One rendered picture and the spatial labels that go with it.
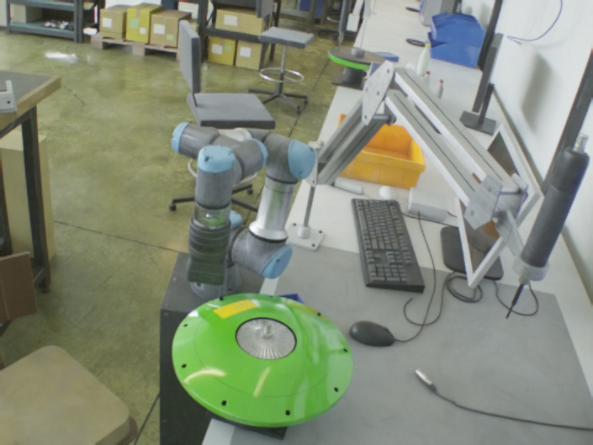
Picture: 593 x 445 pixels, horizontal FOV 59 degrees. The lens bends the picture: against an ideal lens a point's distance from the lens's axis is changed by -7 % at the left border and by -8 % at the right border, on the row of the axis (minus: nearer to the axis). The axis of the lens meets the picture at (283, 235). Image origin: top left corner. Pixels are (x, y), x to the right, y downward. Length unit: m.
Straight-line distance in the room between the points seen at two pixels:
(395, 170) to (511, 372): 0.87
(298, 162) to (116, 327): 1.59
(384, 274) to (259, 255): 0.36
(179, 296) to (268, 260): 0.27
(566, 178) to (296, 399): 0.51
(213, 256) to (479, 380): 0.64
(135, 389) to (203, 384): 1.43
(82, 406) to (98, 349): 1.04
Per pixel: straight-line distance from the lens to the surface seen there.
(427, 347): 1.32
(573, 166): 0.75
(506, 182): 0.87
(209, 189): 0.95
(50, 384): 1.53
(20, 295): 1.56
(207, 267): 1.05
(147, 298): 2.74
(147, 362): 2.43
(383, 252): 1.55
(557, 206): 0.77
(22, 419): 1.47
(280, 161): 1.20
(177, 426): 1.69
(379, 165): 1.93
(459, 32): 4.11
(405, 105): 1.10
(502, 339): 1.43
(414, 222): 1.78
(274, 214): 1.24
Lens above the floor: 1.74
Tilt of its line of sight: 32 degrees down
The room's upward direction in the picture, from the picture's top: 10 degrees clockwise
